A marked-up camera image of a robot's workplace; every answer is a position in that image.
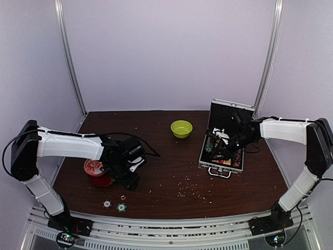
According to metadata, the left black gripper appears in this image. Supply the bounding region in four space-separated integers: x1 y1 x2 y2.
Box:
108 159 140 190

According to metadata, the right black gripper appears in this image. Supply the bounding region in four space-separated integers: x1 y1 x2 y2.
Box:
210 131 255 160

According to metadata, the red banded card deck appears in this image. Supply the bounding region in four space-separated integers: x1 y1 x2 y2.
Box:
212 158 232 166

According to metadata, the aluminium poker chip case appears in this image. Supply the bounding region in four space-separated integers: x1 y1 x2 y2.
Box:
198 98 255 179

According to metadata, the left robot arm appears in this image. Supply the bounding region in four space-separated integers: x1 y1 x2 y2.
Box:
10 120 146 231

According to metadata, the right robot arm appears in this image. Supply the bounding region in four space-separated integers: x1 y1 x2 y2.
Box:
207 112 332 230

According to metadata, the mixed chip stack in case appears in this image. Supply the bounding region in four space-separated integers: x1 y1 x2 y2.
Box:
232 152 243 169

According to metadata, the green chip stack in case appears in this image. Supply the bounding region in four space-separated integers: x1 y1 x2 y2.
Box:
204 138 215 153

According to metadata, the green poker chip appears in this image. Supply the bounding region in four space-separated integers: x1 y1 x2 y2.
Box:
117 203 127 213

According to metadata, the white red poker chip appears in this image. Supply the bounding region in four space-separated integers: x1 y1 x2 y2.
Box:
103 200 112 209

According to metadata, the green plastic bowl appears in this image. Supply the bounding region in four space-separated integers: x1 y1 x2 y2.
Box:
171 120 193 139

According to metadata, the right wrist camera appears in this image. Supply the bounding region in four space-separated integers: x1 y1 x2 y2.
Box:
206 128 229 144

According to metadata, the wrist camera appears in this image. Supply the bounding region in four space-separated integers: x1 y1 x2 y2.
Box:
206 128 229 144
128 157 146 172

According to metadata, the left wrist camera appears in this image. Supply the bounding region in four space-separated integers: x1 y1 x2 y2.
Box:
128 157 146 172

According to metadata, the aluminium front rail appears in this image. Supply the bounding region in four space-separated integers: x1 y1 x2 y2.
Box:
18 206 323 249

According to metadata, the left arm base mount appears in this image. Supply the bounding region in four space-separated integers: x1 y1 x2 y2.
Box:
47 216 93 236

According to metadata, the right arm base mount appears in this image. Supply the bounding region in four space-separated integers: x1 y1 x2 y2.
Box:
248 216 294 236

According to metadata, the right aluminium frame post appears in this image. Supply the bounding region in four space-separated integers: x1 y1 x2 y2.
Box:
254 0 285 117

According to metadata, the aluminium frame post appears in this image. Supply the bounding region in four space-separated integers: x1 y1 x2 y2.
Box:
254 0 285 117
54 0 87 117

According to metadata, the left aluminium frame post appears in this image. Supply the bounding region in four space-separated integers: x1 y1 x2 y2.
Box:
54 0 87 117

